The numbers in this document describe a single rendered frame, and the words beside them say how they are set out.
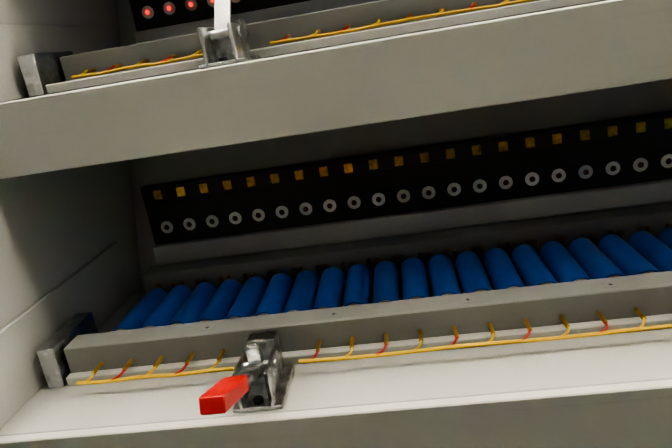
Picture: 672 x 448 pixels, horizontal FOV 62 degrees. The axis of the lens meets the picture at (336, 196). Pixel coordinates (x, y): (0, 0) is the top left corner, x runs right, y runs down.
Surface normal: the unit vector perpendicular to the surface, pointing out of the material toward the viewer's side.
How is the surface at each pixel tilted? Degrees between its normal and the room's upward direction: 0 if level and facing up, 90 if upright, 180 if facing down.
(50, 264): 90
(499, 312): 111
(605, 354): 21
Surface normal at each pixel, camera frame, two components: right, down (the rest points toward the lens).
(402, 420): -0.08, 0.28
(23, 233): 0.98, -0.13
